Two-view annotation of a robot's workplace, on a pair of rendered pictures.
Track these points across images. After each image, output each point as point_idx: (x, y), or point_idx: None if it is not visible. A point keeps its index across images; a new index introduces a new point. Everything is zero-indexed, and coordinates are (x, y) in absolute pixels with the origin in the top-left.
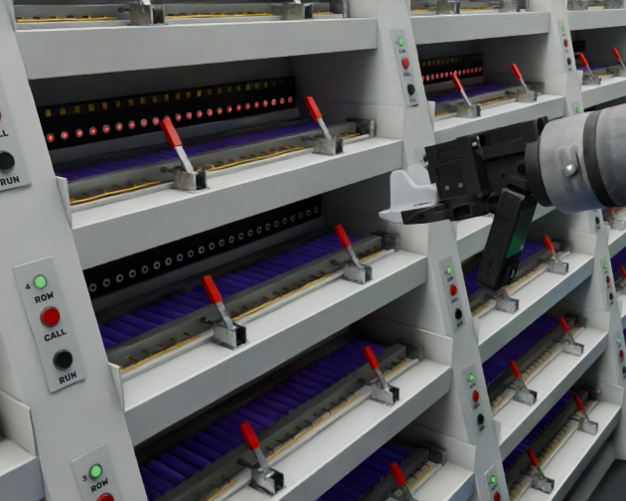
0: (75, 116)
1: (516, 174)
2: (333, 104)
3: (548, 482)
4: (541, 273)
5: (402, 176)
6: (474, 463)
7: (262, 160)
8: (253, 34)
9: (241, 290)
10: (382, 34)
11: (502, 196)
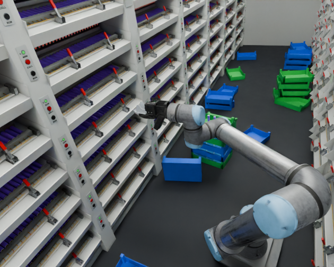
0: None
1: (162, 112)
2: (118, 59)
3: (167, 140)
4: (169, 90)
5: (139, 106)
6: (151, 143)
7: (103, 88)
8: (100, 61)
9: (99, 118)
10: (132, 45)
11: (159, 115)
